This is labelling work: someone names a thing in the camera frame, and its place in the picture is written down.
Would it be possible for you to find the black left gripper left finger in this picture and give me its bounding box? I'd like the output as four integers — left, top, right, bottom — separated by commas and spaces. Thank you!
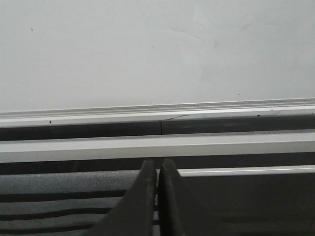
91, 160, 157, 236

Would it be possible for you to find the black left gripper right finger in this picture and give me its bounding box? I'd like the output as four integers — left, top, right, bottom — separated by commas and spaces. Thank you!
158, 159, 204, 236

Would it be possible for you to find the white metal frame rack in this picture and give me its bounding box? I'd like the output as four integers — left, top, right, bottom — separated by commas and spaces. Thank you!
0, 129, 315, 163

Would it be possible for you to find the white whiteboard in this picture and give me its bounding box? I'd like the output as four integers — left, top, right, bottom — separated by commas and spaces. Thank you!
0, 0, 315, 127

